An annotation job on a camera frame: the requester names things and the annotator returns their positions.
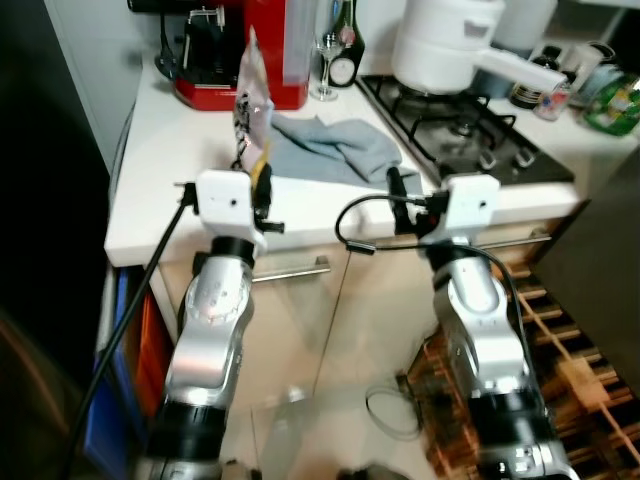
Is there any pink frozen food packet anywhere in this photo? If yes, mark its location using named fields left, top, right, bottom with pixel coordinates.
left=235, top=28, right=273, bottom=189

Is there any grey cloth mat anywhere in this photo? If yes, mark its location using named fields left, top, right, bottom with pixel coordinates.
left=262, top=113, right=406, bottom=186

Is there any steel gas hob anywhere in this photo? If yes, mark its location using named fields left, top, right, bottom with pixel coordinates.
left=358, top=75, right=546, bottom=186

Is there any white kitchen cabinet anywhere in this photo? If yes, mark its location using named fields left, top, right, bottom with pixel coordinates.
left=150, top=215, right=561, bottom=401

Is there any clear wine glass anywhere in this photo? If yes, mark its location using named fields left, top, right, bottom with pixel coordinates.
left=312, top=35, right=341, bottom=101

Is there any dark green liqueur bottle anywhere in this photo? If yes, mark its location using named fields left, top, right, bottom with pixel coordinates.
left=330, top=0, right=366, bottom=89

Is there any red coffee machine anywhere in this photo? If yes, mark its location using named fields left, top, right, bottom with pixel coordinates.
left=130, top=0, right=311, bottom=111

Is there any small glass spice jar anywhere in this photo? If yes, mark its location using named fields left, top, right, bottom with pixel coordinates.
left=535, top=85, right=571, bottom=121

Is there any green packet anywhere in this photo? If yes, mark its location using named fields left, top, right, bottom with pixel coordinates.
left=585, top=75, right=640, bottom=136

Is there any white mug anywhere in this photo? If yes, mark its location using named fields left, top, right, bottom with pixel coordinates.
left=575, top=42, right=616, bottom=101

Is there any wooden slatted rack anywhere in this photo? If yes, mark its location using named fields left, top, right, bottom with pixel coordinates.
left=415, top=270, right=640, bottom=480

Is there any blue box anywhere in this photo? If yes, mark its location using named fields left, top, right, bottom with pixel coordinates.
left=85, top=265, right=166, bottom=480

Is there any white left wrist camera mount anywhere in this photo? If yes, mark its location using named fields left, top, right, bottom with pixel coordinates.
left=195, top=170, right=266, bottom=251

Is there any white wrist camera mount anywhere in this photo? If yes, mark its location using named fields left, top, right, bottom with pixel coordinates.
left=440, top=175, right=501, bottom=246
left=195, top=170, right=266, bottom=251

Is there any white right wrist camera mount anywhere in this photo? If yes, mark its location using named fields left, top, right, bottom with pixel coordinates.
left=440, top=175, right=501, bottom=246

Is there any steel cabinet handle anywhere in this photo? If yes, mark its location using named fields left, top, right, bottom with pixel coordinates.
left=250, top=257, right=331, bottom=283

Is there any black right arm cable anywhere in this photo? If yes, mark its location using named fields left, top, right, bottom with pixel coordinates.
left=335, top=195, right=441, bottom=256

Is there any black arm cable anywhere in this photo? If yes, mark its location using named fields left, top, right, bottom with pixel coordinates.
left=60, top=183, right=201, bottom=480
left=335, top=195, right=441, bottom=256

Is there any white pot with handle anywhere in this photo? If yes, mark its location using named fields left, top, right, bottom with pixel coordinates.
left=392, top=0, right=566, bottom=96

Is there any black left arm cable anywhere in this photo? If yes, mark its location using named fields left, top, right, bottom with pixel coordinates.
left=60, top=183, right=201, bottom=480

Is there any black floor cable loop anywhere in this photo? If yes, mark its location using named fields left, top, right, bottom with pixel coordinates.
left=365, top=385, right=426, bottom=441

